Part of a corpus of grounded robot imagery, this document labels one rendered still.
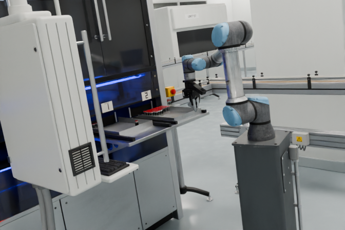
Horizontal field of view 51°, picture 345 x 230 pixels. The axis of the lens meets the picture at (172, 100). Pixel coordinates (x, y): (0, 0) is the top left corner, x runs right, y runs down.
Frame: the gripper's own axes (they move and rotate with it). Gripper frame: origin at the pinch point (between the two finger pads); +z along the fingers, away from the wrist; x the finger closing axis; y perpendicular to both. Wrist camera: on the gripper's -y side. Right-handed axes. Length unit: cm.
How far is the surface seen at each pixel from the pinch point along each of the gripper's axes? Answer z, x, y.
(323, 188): 92, -106, -35
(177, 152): 47, -31, 53
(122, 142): 4, 59, 4
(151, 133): 3.7, 41.3, -0.5
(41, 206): 25, 103, 19
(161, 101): -2.5, -6.9, 38.5
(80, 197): 39, 71, 38
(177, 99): 3, -35, 49
